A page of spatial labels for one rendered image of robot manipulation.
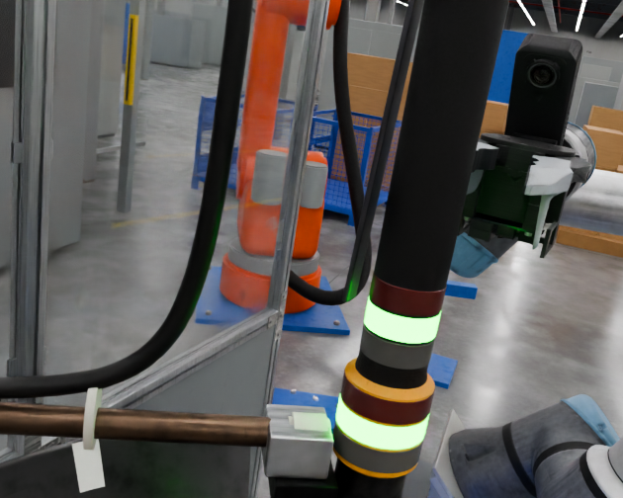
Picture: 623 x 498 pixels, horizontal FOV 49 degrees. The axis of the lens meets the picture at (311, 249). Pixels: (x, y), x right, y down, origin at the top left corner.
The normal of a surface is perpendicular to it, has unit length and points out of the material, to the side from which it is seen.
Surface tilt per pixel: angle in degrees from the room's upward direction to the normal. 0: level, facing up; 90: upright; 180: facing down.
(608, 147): 90
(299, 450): 90
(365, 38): 90
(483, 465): 53
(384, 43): 90
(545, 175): 42
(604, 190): 58
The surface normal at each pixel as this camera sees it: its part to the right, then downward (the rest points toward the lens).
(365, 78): -0.33, 0.23
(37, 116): 0.88, 0.26
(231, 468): 0.47, -0.51
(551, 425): -0.59, -0.75
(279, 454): 0.14, 0.32
